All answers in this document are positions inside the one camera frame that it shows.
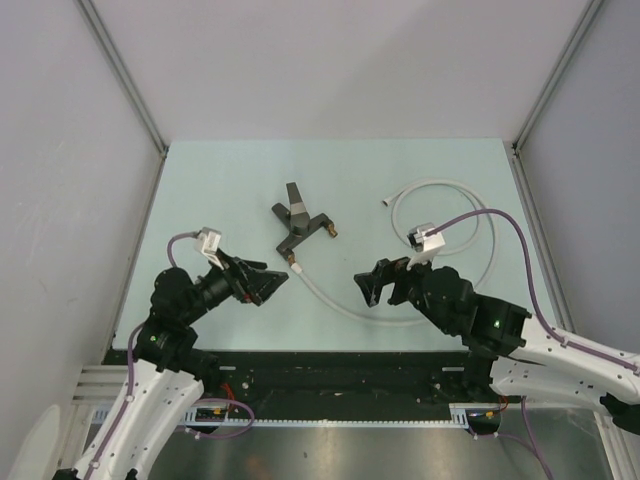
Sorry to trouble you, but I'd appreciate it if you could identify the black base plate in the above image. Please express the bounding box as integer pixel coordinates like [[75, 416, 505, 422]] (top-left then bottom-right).
[[205, 352, 506, 420]]

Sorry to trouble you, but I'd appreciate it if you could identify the dark grey faucet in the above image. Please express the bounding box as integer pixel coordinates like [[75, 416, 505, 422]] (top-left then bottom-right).
[[271, 182, 338, 265]]

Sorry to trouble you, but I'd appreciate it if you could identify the white slotted cable duct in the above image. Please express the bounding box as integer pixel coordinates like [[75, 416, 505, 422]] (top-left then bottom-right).
[[89, 402, 501, 429]]

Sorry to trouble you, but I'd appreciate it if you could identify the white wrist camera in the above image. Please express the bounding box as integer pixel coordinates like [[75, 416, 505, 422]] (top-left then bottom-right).
[[406, 223, 446, 270], [195, 227, 222, 268]]

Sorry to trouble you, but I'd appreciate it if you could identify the aluminium frame rail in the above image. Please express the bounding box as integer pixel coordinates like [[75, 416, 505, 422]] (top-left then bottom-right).
[[73, 365, 128, 403]]

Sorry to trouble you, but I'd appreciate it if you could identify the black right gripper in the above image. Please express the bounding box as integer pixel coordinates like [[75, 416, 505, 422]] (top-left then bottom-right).
[[354, 248, 455, 335]]

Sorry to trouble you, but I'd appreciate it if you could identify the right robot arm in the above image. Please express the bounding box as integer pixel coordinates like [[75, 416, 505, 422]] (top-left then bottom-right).
[[354, 258, 639, 434]]

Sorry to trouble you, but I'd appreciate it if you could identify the left aluminium corner post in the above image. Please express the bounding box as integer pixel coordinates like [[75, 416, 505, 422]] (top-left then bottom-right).
[[73, 0, 168, 159]]

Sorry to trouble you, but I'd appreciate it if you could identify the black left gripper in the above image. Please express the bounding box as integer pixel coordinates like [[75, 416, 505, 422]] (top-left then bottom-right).
[[182, 247, 288, 324]]

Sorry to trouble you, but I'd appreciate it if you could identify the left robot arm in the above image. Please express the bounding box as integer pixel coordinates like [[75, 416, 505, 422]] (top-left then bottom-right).
[[54, 252, 288, 479]]

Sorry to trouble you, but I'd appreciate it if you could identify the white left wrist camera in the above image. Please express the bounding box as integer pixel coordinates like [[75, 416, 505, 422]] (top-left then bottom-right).
[[195, 227, 222, 268]]

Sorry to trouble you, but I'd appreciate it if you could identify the white flexible hose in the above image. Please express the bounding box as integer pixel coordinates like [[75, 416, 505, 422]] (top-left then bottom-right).
[[289, 180, 501, 327]]

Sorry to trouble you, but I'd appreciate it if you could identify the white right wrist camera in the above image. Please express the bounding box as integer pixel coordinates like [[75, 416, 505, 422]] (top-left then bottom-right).
[[406, 223, 446, 270]]

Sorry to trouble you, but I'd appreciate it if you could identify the right aluminium corner post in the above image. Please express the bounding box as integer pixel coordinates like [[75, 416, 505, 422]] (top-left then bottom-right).
[[511, 0, 608, 156]]

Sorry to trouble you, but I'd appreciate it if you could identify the aluminium corner post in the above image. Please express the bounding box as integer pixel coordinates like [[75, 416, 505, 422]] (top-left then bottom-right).
[[511, 0, 608, 156], [73, 0, 168, 159]]

